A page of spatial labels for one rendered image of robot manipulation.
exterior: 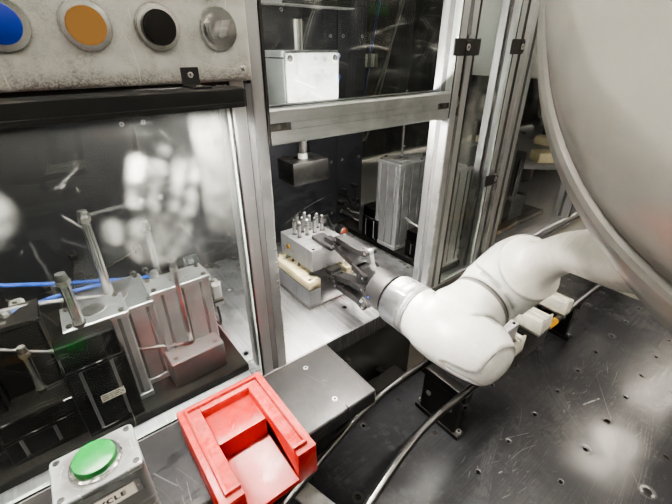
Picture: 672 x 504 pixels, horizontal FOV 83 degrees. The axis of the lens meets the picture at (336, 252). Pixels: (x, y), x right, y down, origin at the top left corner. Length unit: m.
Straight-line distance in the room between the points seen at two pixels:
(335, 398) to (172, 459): 0.24
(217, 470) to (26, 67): 0.45
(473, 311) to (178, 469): 0.46
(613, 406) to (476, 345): 0.61
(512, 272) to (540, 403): 0.49
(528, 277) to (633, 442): 0.55
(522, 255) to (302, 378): 0.40
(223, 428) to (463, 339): 0.35
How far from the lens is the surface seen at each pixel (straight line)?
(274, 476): 0.57
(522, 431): 0.98
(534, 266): 0.61
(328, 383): 0.67
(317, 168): 0.80
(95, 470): 0.49
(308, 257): 0.79
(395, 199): 0.97
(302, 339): 0.75
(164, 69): 0.46
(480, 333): 0.57
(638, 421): 1.13
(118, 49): 0.45
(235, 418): 0.59
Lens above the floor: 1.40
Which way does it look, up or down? 28 degrees down
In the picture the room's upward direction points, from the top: straight up
